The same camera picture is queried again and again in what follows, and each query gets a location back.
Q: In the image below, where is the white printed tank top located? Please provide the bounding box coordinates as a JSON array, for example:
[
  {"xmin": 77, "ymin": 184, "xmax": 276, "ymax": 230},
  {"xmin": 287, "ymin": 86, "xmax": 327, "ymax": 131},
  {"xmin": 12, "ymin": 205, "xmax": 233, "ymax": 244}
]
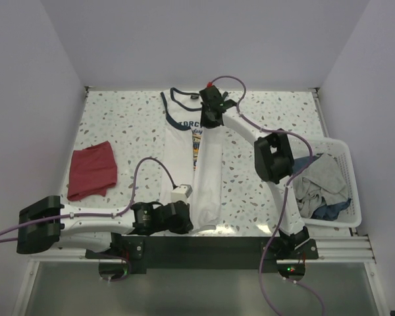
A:
[{"xmin": 160, "ymin": 88, "xmax": 224, "ymax": 231}]

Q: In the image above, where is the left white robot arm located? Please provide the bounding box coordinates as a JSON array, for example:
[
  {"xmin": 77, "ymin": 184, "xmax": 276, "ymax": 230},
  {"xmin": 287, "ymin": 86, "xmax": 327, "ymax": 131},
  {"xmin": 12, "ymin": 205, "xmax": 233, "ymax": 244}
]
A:
[{"xmin": 16, "ymin": 196, "xmax": 194, "ymax": 258}]

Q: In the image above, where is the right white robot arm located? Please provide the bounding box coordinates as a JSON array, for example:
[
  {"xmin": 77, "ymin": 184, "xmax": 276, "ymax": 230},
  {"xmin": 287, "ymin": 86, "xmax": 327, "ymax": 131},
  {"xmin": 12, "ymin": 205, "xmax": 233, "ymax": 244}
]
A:
[{"xmin": 199, "ymin": 83, "xmax": 309, "ymax": 259}]

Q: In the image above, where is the folded dark red tank top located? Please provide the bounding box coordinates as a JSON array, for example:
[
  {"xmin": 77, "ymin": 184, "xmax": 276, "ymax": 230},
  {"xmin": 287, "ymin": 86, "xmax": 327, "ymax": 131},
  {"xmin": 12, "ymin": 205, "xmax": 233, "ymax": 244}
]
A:
[{"xmin": 67, "ymin": 141, "xmax": 118, "ymax": 201}]

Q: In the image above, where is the white plastic laundry basket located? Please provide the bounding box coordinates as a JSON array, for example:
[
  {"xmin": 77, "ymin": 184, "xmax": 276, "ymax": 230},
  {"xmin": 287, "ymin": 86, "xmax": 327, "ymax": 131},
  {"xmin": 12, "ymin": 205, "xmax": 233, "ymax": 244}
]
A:
[{"xmin": 290, "ymin": 138, "xmax": 361, "ymax": 228}]

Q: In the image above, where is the blue garment in basket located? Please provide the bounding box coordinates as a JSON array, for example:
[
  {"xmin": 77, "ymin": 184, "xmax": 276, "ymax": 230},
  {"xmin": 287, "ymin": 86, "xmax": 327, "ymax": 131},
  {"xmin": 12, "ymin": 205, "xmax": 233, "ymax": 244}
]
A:
[{"xmin": 291, "ymin": 155, "xmax": 352, "ymax": 221}]

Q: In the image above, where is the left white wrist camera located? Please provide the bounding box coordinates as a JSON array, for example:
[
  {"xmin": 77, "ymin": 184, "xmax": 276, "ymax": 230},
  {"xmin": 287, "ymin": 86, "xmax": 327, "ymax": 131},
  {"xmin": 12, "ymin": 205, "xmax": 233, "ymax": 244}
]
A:
[{"xmin": 170, "ymin": 184, "xmax": 193, "ymax": 204}]

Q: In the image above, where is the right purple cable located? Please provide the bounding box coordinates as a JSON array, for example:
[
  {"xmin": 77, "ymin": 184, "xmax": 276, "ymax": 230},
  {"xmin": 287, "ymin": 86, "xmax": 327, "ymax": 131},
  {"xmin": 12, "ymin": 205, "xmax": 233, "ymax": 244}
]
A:
[{"xmin": 213, "ymin": 75, "xmax": 327, "ymax": 316}]

